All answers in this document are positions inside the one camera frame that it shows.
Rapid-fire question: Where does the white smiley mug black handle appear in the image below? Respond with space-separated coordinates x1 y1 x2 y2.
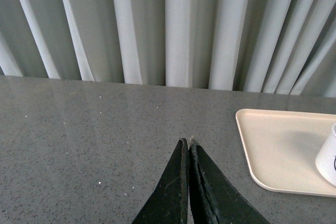
315 123 335 186

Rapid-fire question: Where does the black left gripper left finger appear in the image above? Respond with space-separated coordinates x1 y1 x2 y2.
133 138 190 223

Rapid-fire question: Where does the white pleated curtain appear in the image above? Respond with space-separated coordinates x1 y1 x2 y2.
1 0 335 97

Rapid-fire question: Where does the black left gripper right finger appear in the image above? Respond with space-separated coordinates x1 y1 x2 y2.
189 138 269 223

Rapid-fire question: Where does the beige rectangular plastic tray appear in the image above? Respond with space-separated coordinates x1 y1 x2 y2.
235 109 335 197

